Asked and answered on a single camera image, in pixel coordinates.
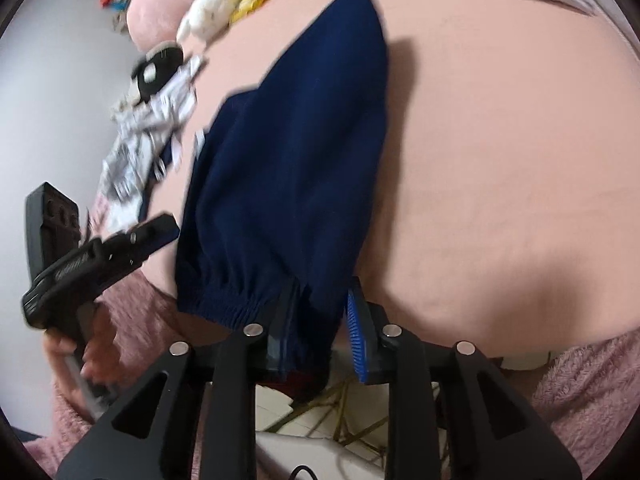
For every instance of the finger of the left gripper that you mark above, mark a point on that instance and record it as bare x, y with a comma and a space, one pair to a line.
129, 250

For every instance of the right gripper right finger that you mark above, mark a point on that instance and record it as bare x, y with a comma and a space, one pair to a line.
492, 431

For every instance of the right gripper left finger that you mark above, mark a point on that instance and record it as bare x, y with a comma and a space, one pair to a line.
200, 401

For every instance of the navy shorts with white stripes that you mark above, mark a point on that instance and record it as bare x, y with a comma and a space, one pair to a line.
280, 197

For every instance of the light patterned clothes pile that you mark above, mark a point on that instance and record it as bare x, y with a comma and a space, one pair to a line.
147, 142

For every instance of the person's left hand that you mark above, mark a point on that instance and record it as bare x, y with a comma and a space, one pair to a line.
101, 358

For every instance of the black and white plush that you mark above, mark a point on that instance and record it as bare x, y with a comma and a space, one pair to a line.
154, 70

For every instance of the pink bed sheet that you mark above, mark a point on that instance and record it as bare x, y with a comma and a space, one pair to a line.
507, 205

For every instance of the white plush toy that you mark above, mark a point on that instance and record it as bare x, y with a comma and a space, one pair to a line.
206, 19

